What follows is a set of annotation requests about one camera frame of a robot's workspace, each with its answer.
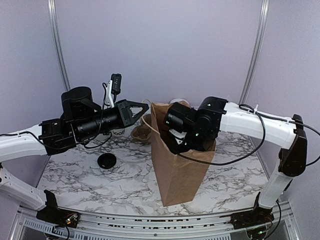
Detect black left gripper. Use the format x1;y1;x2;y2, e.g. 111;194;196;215
75;98;150;141

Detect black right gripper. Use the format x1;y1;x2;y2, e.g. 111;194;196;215
167;126;211;169

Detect white paper cups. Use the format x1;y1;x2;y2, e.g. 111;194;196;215
111;127;130;138

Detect brown cardboard cup carrier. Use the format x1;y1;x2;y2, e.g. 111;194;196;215
130;124;152;145

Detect brown paper takeout bag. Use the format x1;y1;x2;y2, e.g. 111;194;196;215
150;102;216;207

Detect black plastic cup lid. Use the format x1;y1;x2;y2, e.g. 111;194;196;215
97;153;117;169

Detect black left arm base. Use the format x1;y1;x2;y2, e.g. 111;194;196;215
36;190;80;228

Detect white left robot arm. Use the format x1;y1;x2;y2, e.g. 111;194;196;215
0;86;149;223

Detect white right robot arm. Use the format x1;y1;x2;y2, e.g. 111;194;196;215
163;96;308;224

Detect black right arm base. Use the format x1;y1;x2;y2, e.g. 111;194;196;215
230;192;275;230

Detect orange white bowl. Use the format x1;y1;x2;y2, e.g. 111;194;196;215
170;98;189;105

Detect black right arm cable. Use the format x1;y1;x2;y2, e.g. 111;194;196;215
177;104;320;167

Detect left rear aluminium post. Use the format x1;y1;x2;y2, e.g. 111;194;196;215
47;0;71;91

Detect aluminium post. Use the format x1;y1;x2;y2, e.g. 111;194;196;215
238;0;270;104
47;0;71;91

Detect right rear aluminium post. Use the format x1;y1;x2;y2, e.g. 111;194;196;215
238;0;270;104

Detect front aluminium frame rail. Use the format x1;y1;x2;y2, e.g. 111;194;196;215
10;202;301;240

